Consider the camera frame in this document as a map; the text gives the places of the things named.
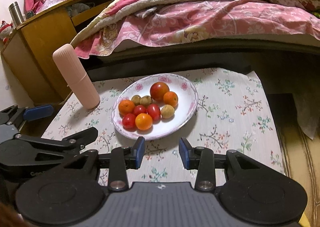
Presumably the orange round tomato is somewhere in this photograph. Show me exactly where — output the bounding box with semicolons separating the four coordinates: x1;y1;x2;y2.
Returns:
135;113;153;131

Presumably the red cherry tomato with stem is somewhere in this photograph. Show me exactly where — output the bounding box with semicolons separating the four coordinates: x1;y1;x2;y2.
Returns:
133;105;147;116

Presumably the small orange tangerine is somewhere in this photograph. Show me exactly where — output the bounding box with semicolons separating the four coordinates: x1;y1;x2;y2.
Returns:
118;99;136;116

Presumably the red oval cherry tomato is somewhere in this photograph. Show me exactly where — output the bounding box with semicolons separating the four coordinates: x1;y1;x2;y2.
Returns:
147;104;161;122

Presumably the brown longan fruit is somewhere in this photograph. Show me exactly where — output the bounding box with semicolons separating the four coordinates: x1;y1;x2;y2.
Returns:
139;96;153;108

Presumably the floral tablecloth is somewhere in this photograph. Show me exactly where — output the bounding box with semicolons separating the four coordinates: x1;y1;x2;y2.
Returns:
43;68;284;183

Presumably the wooden nightstand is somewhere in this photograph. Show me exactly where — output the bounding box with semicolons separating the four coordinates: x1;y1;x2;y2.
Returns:
1;0;114;105

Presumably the small brown longan on plate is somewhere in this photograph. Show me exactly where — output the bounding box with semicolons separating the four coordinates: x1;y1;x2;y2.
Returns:
131;94;141;106

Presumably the white floral plate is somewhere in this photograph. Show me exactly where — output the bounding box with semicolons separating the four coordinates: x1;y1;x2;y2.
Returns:
112;73;199;141

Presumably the large red tomato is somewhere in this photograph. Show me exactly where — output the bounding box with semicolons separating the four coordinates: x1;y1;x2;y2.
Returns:
150;81;170;102

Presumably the pink ribbed cylinder container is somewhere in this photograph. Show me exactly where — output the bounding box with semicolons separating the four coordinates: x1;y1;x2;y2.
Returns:
53;44;100;110

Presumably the santa figurine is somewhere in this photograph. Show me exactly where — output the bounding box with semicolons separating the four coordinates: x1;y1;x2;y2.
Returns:
0;20;13;44

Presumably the steel thermos bottle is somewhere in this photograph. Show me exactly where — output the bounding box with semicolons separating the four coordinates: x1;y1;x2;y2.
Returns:
9;2;24;27

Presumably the pink floral quilt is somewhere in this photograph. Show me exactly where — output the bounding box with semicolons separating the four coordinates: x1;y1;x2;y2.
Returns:
71;0;319;59

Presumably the dark bed frame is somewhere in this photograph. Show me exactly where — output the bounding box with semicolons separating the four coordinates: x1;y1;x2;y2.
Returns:
81;39;319;99

